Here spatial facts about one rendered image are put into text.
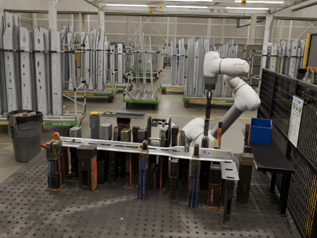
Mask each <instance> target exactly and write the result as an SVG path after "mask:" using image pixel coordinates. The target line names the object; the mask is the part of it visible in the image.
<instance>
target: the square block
mask: <svg viewBox="0 0 317 238"><path fill-rule="evenodd" d="M253 164H254V156H253V154H252V153H241V156H240V169H239V179H240V180H239V181H238V188H237V197H236V200H235V201H236V206H237V207H244V208H248V207H249V205H248V204H249V196H250V184H251V176H252V167H253Z"/></svg>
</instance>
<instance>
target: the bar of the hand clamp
mask: <svg viewBox="0 0 317 238"><path fill-rule="evenodd" d="M208 134H209V119H205V120H204V133H203V141H204V136H207V141H208Z"/></svg>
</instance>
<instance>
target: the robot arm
mask: <svg viewBox="0 0 317 238"><path fill-rule="evenodd" d="M203 71H204V83H205V84H204V89H206V90H208V92H207V107H206V119H209V118H210V108H211V106H210V104H211V99H212V92H211V90H215V88H216V83H217V75H219V74H222V75H224V81H225V83H226V85H227V86H228V87H229V88H230V89H231V91H232V92H233V93H234V95H235V96H236V98H235V101H234V105H233V106H232V107H231V108H230V109H229V111H228V112H227V113H226V114H225V115H224V116H223V117H222V119H221V120H220V121H219V122H222V135H223V134H224V133H225V132H226V131H227V130H228V128H229V127H230V126H231V125H232V124H233V123H234V122H235V121H236V120H237V119H238V118H239V116H240V115H241V114H242V113H243V112H244V111H247V110H250V111H253V110H255V109H257V108H258V107H259V106H260V104H261V101H260V98H259V96H258V94H257V93H256V92H255V91H254V90H253V89H252V88H251V87H250V86H249V85H248V84H247V83H245V82H244V81H243V80H241V79H240V78H239V76H243V75H245V74H247V73H248V71H249V64H248V63H247V62H246V61H244V60H242V59H221V58H220V55H219V53H218V52H217V51H209V52H207V53H206V55H205V59H204V65H203ZM182 130H184V131H185V134H186V145H189V147H191V146H190V143H191V142H192V141H194V142H195V143H196V144H199V145H200V148H201V140H202V137H203V133H204V120H203V119H201V118H195V119H193V120H192V121H190V122H189V123H188V124H187V125H185V126H184V127H183V128H182V129H181V130H179V132H178V137H179V135H180V132H181V131H182ZM217 132H218V123H217V125H216V126H215V127H214V128H213V129H212V130H209V134H208V137H209V148H211V149H214V148H213V145H214V139H217ZM222 135H221V136H222Z"/></svg>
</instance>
